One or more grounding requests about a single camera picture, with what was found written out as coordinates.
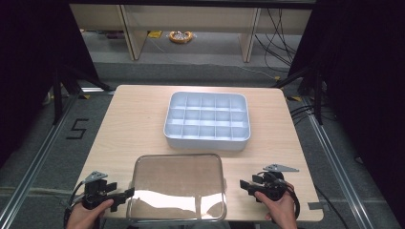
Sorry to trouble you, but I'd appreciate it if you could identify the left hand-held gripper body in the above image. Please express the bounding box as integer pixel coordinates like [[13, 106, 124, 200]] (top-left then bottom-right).
[[82, 170, 112, 211]]

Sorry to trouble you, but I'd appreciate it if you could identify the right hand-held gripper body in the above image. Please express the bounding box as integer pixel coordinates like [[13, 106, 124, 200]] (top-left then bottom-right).
[[251, 163, 301, 202]]

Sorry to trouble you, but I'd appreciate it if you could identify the shiny metal tray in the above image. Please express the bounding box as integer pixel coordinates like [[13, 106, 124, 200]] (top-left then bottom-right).
[[126, 153, 228, 223]]

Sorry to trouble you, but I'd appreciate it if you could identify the white compartment organizer box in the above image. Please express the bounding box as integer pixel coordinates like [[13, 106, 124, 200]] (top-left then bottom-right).
[[163, 91, 252, 152]]

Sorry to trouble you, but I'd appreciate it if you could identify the person's right hand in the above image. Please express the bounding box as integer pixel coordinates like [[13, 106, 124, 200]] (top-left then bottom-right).
[[253, 182, 299, 229]]

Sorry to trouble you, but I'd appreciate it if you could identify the person's left hand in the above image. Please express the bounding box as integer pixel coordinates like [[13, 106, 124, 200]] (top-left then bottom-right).
[[65, 198, 116, 229]]

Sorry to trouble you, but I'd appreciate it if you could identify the grey tape strip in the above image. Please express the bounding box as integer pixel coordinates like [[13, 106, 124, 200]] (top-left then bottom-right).
[[307, 200, 326, 211]]

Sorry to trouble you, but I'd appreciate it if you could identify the black metal stand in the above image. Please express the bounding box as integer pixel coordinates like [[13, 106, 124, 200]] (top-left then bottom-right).
[[271, 65, 325, 126], [52, 63, 115, 126]]

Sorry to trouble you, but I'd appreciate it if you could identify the black curtain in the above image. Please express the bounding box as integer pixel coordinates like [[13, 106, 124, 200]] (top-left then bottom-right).
[[287, 0, 405, 221], [0, 0, 100, 168]]

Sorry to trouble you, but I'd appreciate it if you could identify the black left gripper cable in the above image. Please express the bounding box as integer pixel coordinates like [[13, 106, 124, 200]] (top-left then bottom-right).
[[62, 180, 86, 229]]

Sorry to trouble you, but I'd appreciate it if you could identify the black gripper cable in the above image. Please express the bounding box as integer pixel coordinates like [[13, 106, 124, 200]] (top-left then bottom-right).
[[62, 180, 86, 229], [284, 183, 302, 221]]

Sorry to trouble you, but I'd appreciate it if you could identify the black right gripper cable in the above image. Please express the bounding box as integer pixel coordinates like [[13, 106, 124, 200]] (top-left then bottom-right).
[[284, 183, 302, 221]]

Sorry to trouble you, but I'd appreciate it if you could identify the thin black floor cable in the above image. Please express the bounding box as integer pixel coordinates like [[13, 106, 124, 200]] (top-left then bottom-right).
[[312, 183, 352, 229]]

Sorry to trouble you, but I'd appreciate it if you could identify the aluminium floor rail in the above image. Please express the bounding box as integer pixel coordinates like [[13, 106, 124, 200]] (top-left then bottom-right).
[[0, 94, 81, 229], [301, 95, 377, 229]]

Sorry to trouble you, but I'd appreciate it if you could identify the bundle of black floor cables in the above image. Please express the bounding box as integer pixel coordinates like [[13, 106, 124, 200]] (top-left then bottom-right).
[[253, 8, 303, 73]]

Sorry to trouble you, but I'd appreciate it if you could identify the yellow ring roll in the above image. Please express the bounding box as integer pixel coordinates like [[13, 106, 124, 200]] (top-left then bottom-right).
[[168, 30, 195, 45]]

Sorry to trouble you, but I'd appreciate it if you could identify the beige wooden desk frame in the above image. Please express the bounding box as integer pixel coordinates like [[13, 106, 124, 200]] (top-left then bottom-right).
[[69, 3, 313, 63]]

